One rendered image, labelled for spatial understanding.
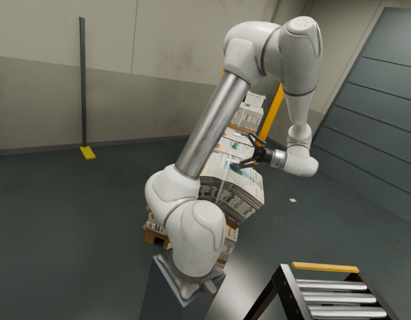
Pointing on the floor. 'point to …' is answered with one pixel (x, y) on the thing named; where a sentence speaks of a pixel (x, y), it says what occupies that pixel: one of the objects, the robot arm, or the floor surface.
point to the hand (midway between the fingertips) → (231, 146)
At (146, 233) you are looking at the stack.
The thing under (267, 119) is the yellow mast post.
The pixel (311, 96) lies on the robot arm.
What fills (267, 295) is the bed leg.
